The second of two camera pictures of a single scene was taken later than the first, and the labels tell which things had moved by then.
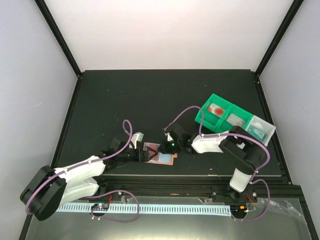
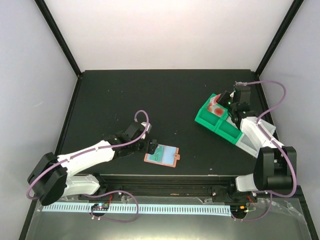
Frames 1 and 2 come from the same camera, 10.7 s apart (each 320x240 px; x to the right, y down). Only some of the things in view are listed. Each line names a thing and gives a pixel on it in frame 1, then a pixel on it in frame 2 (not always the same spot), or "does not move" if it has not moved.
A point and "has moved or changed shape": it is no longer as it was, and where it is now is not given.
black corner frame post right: x=290 y=15 does not move
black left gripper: x=139 y=158 -> x=153 y=146
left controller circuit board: x=100 y=206 does not move
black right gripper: x=165 y=149 -> x=221 y=101
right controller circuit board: x=239 y=210 does not move
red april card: x=152 y=145 has moved or changed shape
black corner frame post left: x=59 y=36 does not move
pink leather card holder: x=154 y=156 does not move
